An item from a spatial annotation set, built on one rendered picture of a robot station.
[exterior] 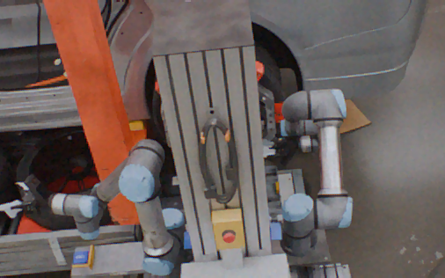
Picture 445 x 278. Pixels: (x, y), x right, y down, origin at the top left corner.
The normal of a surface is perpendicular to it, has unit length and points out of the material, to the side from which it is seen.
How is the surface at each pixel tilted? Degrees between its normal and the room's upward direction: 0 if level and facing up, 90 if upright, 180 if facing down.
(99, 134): 90
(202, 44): 0
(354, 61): 90
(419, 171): 0
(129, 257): 0
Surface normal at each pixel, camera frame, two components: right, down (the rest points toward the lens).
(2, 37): -0.04, 0.11
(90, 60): 0.04, 0.66
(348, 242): -0.10, -0.75
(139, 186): -0.21, 0.56
